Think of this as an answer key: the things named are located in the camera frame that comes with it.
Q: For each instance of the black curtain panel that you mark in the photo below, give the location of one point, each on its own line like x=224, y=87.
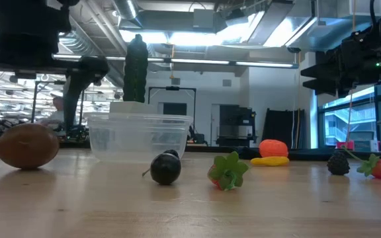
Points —
x=279, y=127

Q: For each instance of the orange toy tangerine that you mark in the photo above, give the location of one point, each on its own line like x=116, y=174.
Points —
x=273, y=148

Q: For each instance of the toy blackberry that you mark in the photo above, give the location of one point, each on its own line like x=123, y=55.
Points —
x=338, y=163

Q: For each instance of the teal and white box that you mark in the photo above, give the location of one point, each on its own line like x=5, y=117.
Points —
x=365, y=146

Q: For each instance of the pink box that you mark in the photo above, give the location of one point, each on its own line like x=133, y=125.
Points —
x=345, y=145

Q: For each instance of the black wall screen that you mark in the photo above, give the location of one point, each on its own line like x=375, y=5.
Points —
x=175, y=108

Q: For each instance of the person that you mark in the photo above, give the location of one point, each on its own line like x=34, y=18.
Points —
x=56, y=117

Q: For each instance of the long ceiling light strip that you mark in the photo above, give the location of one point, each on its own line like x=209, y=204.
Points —
x=200, y=61

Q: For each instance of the green cactus plant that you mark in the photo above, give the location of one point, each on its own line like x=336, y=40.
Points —
x=136, y=72

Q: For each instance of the strawberry with big green leaves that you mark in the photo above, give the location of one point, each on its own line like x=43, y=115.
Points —
x=227, y=170

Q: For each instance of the silver round air duct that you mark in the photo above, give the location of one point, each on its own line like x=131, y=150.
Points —
x=126, y=8

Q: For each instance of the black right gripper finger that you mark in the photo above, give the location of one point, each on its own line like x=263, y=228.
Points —
x=326, y=86
x=326, y=71

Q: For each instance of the dark purple toy grape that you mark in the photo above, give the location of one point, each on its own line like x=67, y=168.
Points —
x=165, y=168

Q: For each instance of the glass window with dark frame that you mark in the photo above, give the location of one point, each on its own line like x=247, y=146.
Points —
x=362, y=112

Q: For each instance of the grey rectangular air duct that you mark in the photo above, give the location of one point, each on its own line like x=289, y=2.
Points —
x=177, y=23

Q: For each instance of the white hexagonal plant pot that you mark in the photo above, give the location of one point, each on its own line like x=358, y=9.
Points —
x=131, y=107

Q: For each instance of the black cloth mat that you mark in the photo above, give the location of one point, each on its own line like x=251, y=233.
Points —
x=306, y=154

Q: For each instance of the black equipment rack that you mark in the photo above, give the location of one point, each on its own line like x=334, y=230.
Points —
x=237, y=125

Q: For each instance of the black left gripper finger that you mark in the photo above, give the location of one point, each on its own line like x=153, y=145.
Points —
x=74, y=99

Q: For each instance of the brown toy kiwi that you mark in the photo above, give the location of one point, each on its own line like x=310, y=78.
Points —
x=28, y=145

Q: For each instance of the yellow toy banana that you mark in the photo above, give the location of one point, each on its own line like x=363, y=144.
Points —
x=270, y=161

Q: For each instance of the clear plastic tupperware container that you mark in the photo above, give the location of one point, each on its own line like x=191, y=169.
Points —
x=137, y=139

